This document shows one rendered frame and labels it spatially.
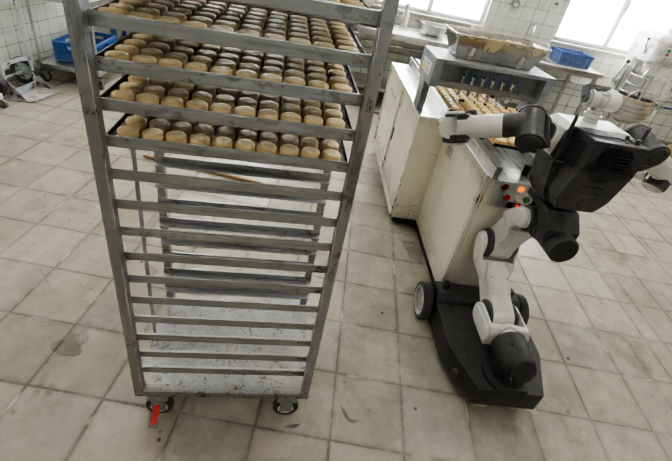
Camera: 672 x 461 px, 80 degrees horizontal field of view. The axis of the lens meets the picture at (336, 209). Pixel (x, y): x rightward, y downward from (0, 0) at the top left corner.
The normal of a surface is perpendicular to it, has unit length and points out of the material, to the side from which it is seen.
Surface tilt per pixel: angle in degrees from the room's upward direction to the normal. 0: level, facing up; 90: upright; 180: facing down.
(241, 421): 0
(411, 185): 90
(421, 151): 90
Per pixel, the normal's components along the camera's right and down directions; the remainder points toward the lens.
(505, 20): -0.09, 0.54
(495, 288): 0.14, -0.39
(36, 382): 0.17, -0.82
